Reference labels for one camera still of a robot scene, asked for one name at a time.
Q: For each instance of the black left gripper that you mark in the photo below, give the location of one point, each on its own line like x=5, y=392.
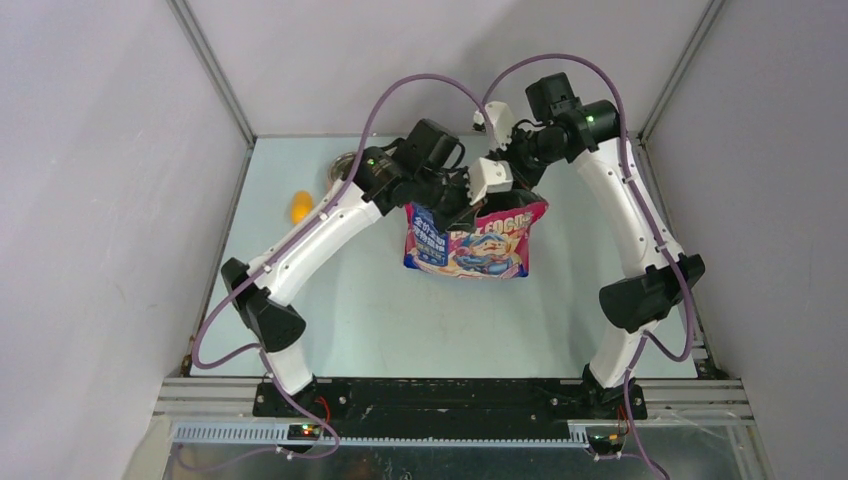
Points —
x=461, y=215

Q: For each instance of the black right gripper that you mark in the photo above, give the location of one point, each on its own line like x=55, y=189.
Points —
x=525, y=179

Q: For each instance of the colourful cat food bag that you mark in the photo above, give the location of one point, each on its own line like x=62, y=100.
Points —
x=498, y=248

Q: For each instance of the yellow plastic food scoop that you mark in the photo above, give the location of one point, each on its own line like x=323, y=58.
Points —
x=301, y=205

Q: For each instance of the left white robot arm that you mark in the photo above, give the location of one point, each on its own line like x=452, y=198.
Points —
x=378, y=180

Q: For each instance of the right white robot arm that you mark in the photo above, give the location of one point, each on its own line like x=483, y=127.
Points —
x=658, y=274

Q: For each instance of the left steel bowl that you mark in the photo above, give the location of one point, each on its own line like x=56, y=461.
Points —
x=339, y=168

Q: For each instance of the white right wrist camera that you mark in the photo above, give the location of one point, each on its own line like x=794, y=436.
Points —
x=497, y=122

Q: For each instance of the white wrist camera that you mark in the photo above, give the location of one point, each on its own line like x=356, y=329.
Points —
x=497, y=122
x=486, y=176

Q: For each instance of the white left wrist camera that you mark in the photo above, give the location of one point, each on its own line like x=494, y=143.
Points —
x=486, y=176

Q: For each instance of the aluminium corner post right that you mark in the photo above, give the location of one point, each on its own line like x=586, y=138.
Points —
x=691, y=48

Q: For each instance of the aluminium corner post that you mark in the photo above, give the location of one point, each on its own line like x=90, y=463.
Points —
x=691, y=48
x=200, y=44

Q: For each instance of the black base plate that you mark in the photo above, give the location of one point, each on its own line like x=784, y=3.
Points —
x=538, y=407

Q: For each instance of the grey slotted cable duct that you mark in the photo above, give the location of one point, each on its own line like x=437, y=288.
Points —
x=286, y=434

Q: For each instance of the aluminium corner post left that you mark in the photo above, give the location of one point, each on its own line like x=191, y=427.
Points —
x=200, y=44

